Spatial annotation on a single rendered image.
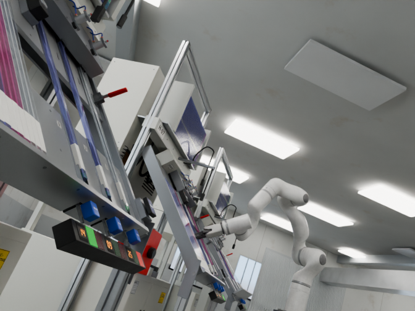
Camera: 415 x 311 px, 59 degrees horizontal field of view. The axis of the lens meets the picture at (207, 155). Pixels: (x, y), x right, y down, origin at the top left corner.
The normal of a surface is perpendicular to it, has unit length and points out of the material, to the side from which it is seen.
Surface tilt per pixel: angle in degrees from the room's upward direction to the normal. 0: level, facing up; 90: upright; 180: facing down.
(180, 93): 90
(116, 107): 90
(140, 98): 90
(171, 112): 90
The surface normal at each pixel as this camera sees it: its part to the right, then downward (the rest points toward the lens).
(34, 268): -0.18, -0.41
